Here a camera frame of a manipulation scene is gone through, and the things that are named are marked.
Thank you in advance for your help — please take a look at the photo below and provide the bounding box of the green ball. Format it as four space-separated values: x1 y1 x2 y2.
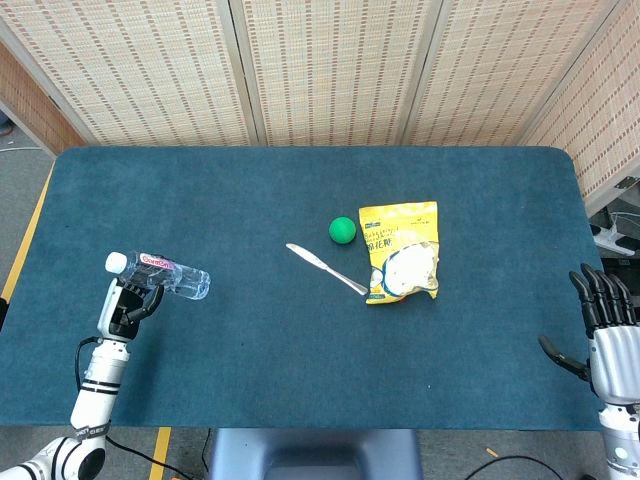
328 216 358 246

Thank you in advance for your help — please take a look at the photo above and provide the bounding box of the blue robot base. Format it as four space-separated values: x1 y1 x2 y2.
207 428 424 480

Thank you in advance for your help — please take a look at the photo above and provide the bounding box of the silver table knife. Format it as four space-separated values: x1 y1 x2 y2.
285 242 369 296

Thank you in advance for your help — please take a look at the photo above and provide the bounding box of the blue table cloth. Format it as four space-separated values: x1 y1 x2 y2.
0 145 602 432

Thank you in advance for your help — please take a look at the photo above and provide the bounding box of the woven folding screen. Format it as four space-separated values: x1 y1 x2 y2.
0 0 640 217

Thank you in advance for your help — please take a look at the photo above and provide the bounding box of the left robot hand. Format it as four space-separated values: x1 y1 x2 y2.
96 277 165 343

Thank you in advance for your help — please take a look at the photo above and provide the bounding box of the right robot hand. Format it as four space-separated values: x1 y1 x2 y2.
537 263 640 409

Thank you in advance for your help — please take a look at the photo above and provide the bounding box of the transparent water bottle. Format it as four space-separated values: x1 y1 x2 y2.
104 250 212 302

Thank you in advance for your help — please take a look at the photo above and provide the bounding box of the yellow snack bag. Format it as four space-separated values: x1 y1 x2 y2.
358 201 441 306

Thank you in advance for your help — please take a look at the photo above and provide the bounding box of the white power strip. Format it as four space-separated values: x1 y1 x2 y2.
589 223 636 258

